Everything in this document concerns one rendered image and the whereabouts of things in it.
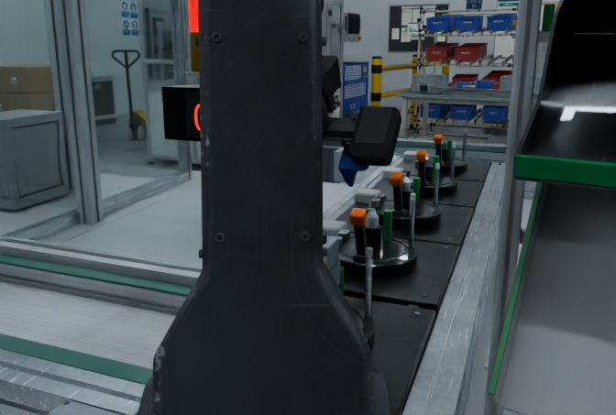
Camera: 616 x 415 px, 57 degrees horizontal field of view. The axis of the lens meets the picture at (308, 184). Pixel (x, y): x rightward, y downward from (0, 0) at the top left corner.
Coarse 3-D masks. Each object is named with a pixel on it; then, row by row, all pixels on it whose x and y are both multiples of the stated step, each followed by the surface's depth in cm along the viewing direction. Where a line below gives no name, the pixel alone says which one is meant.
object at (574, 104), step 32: (576, 0) 62; (608, 0) 61; (576, 32) 64; (608, 32) 63; (544, 64) 52; (576, 64) 59; (608, 64) 58; (544, 96) 53; (576, 96) 54; (608, 96) 53; (544, 128) 51; (576, 128) 50; (608, 128) 49; (544, 160) 44; (576, 160) 43; (608, 160) 46
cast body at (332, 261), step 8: (328, 240) 63; (336, 240) 63; (328, 248) 61; (336, 248) 63; (328, 256) 61; (336, 256) 64; (328, 264) 61; (336, 264) 64; (336, 272) 64; (336, 280) 64
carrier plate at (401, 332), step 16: (384, 304) 73; (384, 320) 69; (400, 320) 69; (416, 320) 69; (432, 320) 69; (384, 336) 65; (400, 336) 65; (416, 336) 65; (384, 352) 62; (400, 352) 62; (416, 352) 62; (384, 368) 59; (400, 368) 59; (416, 368) 60; (400, 384) 56; (400, 400) 53
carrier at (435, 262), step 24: (384, 216) 90; (384, 240) 91; (408, 240) 97; (360, 264) 82; (384, 264) 81; (408, 264) 83; (432, 264) 87; (360, 288) 78; (384, 288) 78; (408, 288) 78; (432, 288) 78
